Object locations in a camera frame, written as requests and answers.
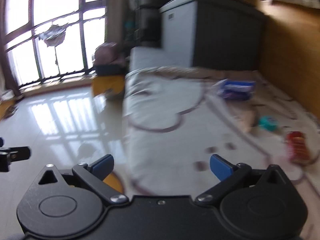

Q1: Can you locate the black balcony railing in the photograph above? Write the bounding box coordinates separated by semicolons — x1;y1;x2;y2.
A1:
18;67;95;89

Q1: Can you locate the blue tissue pack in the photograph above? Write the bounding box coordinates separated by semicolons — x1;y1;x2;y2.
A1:
213;79;256;101

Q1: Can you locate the teal bottle cap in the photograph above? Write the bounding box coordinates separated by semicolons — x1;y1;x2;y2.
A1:
258;115;278;132

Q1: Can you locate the torn brown cardboard piece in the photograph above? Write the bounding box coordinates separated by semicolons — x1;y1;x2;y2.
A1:
235;105;258;133

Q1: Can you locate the grey curtain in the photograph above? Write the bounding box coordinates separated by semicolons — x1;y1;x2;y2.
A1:
105;0;127;49

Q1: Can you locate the dark grey storage box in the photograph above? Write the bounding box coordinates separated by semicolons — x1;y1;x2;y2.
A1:
159;0;266;70

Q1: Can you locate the dark drawer shelf unit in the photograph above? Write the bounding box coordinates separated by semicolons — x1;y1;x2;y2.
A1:
128;0;170;47

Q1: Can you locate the yellow cloth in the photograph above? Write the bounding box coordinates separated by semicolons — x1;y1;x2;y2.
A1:
91;75;125;100

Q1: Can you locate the cartoon bear bed sheet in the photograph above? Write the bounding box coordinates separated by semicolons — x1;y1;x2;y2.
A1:
124;67;319;204

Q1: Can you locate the red snack wrapper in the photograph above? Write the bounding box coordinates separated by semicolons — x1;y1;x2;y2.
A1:
285;131;311;165

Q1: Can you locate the grey mattress pad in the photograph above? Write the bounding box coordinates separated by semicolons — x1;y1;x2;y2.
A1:
129;47;176;72

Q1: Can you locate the hanging cloth on railing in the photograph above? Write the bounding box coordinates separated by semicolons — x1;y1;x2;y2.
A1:
38;24;68;48

